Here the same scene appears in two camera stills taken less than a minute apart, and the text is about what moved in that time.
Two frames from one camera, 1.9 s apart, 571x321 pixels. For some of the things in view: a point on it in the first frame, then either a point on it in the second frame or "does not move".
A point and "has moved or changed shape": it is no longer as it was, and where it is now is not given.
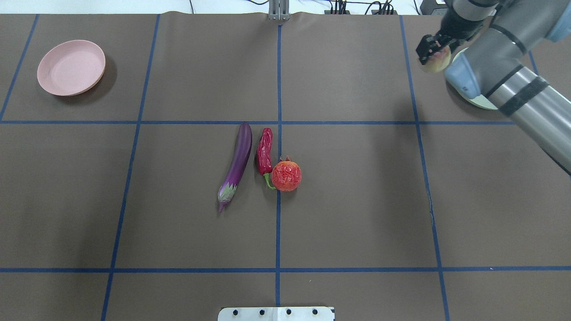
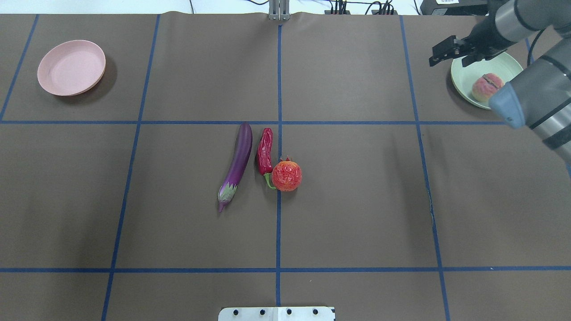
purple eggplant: (229, 187) does not move
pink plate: (72, 68) does not move
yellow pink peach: (439, 62) has moved or changed shape
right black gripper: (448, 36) -> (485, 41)
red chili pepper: (264, 154) does not move
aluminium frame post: (279, 10) does not move
